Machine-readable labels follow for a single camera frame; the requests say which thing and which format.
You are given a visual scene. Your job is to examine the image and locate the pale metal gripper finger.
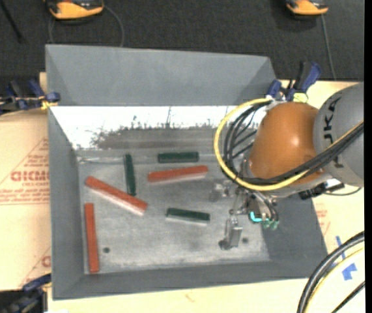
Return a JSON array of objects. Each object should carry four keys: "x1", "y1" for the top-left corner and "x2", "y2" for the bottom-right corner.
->
[
  {"x1": 208, "y1": 180, "x2": 238, "y2": 203},
  {"x1": 218, "y1": 216, "x2": 244, "y2": 251}
]

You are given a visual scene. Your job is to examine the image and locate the dark green flat block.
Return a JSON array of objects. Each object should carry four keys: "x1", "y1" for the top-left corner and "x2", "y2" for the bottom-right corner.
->
[
  {"x1": 157, "y1": 151, "x2": 201, "y2": 164},
  {"x1": 122, "y1": 153, "x2": 138, "y2": 197},
  {"x1": 164, "y1": 207, "x2": 212, "y2": 226}
]

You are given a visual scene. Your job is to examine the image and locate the red-brown flat block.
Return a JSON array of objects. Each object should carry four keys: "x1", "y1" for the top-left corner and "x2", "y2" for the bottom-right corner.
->
[
  {"x1": 147, "y1": 164, "x2": 209, "y2": 185},
  {"x1": 83, "y1": 202, "x2": 101, "y2": 275},
  {"x1": 83, "y1": 175, "x2": 149, "y2": 217}
]

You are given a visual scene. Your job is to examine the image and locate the grey metal bin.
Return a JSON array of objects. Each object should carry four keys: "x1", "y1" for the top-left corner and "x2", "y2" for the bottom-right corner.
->
[{"x1": 44, "y1": 44, "x2": 330, "y2": 300}]

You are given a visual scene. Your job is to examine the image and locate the brown cardboard board red print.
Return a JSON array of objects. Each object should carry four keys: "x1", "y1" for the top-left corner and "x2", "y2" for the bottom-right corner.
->
[{"x1": 0, "y1": 104, "x2": 53, "y2": 293}]

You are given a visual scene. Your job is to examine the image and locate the black cylinder on white bracket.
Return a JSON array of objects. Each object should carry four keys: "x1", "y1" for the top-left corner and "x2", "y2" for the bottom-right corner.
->
[{"x1": 298, "y1": 178, "x2": 345, "y2": 201}]

